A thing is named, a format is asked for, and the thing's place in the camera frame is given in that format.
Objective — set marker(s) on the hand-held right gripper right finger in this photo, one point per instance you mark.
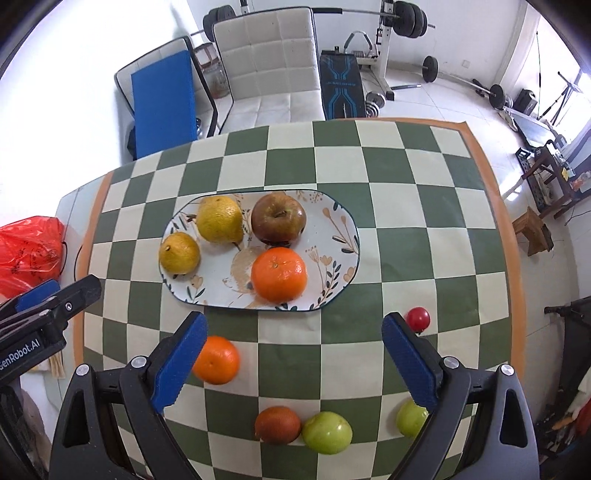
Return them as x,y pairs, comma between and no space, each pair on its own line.
411,364

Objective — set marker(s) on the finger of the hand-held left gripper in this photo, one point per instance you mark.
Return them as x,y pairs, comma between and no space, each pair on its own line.
39,293
78,295

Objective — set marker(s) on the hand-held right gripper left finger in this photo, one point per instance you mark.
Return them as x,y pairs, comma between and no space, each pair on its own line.
182,364

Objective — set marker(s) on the small orange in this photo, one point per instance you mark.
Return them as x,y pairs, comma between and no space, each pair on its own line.
220,362

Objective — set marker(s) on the small red fruit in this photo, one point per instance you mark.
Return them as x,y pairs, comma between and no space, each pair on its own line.
418,318

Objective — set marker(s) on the green apple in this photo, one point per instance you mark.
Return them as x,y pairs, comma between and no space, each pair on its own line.
327,432
410,417

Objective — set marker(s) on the red-brown round fruit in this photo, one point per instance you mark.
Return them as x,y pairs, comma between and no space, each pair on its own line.
277,424

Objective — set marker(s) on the oval floral plate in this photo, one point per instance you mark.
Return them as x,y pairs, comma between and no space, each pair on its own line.
323,240

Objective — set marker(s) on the red plastic bag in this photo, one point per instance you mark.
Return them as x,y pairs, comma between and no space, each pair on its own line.
27,254

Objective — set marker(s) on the yellow lemon lower left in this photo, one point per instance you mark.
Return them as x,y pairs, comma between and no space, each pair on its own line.
180,253

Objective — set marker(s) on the yellow lemon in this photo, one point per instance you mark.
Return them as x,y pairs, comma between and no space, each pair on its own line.
180,253
219,219

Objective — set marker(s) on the green white checked tablecloth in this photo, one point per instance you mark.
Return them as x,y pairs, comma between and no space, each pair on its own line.
392,240

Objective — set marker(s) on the large orange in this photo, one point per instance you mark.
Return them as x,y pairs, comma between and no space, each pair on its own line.
279,274

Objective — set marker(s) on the yellow lemon upper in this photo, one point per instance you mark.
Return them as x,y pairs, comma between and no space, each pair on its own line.
219,219

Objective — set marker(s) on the black exercise machine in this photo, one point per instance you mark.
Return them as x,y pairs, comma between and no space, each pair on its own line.
572,350

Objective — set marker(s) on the brown apple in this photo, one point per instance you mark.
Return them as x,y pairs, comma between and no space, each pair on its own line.
278,219

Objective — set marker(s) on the small wooden stool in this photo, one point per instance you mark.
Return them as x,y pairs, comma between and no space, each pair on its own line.
533,228

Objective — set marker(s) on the blue foam mat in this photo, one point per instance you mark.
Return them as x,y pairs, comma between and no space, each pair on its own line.
161,101

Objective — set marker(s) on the black plastic crate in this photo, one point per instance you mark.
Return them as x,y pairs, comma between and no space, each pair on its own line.
531,170

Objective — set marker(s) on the dark wooden chair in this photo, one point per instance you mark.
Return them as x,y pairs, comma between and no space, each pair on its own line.
551,177

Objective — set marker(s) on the chair with blue cushion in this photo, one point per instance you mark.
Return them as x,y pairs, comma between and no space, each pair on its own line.
152,60

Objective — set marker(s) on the glass jar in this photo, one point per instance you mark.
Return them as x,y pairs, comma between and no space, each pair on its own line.
217,81

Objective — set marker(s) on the chrome dumbbell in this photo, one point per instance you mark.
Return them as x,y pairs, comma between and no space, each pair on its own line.
375,97
371,110

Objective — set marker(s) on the black treadmill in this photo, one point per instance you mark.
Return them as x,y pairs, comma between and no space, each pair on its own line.
535,131

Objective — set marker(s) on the white sneaker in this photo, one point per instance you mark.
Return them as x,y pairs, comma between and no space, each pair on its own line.
508,117

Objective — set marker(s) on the short black bar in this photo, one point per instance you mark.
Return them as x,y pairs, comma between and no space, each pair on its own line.
406,86

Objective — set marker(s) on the black blue sit-up bench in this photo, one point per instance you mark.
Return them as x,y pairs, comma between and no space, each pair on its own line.
339,87

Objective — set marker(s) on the black speaker box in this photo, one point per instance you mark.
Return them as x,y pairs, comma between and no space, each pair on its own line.
526,99

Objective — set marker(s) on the white tufted chair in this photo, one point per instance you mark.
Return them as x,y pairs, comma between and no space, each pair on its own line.
268,69

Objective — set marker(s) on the curl bar with plates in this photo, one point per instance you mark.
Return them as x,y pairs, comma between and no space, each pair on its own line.
430,69

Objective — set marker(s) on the white barbell rack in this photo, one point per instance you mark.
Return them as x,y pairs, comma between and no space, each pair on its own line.
385,60

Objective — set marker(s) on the long barbell black plates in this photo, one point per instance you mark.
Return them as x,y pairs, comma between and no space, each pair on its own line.
411,21

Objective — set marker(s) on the grey ab trainer frame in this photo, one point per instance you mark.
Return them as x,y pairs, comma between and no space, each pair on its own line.
369,44

